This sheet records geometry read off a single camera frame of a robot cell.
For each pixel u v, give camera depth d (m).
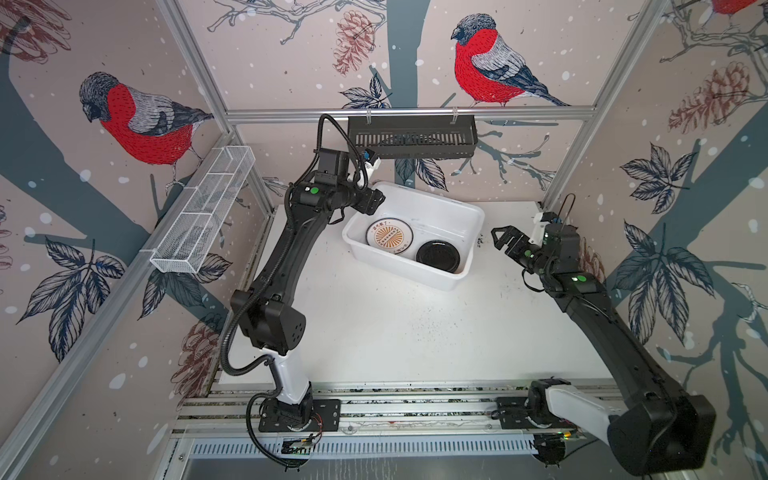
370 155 0.68
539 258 0.65
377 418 0.75
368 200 0.70
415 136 1.05
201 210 0.78
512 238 0.70
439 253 1.04
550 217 0.68
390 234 1.10
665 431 0.35
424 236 1.12
